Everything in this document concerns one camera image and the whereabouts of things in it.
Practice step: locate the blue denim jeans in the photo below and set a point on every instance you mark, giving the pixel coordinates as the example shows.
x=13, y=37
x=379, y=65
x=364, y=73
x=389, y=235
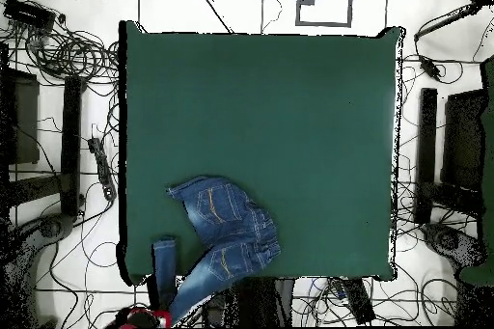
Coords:
x=227, y=213

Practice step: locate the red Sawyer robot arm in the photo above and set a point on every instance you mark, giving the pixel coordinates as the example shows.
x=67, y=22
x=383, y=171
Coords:
x=141, y=320

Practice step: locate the dark flat panel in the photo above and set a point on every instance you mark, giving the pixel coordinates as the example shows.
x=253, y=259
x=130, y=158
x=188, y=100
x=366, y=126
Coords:
x=463, y=140
x=25, y=124

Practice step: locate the grey round stand foot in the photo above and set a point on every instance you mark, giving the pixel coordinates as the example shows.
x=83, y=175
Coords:
x=447, y=242
x=54, y=226

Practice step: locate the black power strip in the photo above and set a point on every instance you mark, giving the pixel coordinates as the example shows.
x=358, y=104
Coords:
x=102, y=167

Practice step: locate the black oblong device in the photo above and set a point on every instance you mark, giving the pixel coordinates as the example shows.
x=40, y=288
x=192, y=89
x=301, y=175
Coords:
x=359, y=300

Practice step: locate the black stand beam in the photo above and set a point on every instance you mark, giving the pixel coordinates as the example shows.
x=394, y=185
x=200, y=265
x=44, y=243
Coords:
x=71, y=143
x=426, y=151

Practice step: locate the dark green table cloth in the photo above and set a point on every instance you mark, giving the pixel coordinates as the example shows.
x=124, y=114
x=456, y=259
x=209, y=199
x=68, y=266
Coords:
x=328, y=113

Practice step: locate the black box device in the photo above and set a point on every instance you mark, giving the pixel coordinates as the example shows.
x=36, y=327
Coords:
x=29, y=14

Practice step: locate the black power adapter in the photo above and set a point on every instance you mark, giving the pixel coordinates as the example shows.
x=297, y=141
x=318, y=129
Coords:
x=430, y=67

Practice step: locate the black tube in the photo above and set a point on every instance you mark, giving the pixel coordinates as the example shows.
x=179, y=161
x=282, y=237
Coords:
x=447, y=20

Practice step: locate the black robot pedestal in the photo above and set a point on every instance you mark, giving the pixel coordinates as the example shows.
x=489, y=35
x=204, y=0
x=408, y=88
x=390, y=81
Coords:
x=251, y=302

